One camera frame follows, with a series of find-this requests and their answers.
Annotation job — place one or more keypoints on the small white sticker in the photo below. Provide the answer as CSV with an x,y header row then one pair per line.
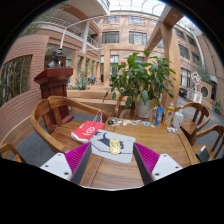
x,y
153,126

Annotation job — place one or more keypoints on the blue squeeze tube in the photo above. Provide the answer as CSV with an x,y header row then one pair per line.
x,y
159,116

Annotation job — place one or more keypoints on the white outdoor sculpture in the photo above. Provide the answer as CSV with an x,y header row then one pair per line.
x,y
196,80

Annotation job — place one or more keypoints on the spiky agave plant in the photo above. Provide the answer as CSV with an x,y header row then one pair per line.
x,y
80,84

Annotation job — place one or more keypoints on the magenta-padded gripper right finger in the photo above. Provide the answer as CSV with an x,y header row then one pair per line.
x,y
150,160

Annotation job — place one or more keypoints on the clear plastic packet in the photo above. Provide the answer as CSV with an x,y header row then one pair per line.
x,y
171,129

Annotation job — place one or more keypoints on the yellow computer mouse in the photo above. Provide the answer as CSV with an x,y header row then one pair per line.
x,y
115,146

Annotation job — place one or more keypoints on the red wooden pedestal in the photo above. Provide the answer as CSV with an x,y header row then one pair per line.
x,y
53,83

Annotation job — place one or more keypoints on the blue printed sticker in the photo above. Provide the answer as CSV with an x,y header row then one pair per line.
x,y
146,123

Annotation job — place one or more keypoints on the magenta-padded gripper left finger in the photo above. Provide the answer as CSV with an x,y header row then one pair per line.
x,y
77,160

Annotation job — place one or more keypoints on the green plant in white pot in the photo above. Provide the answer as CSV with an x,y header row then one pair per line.
x,y
140,76

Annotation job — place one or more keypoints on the small black key fob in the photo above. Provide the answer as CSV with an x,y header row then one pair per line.
x,y
110,122

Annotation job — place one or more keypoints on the yellow detergent bottle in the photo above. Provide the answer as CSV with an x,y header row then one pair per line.
x,y
168,116

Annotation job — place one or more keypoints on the red paper bag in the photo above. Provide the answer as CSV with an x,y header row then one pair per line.
x,y
86,130

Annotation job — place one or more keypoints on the dark bust statue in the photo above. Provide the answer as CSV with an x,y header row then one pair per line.
x,y
55,59

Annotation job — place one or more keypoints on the white pump bottle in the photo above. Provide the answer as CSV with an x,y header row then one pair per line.
x,y
177,119

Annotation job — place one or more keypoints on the dark flat item on chair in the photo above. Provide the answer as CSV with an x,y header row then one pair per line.
x,y
202,154

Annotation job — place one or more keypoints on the grey mouse pad, dark print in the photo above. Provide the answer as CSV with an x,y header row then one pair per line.
x,y
126,150

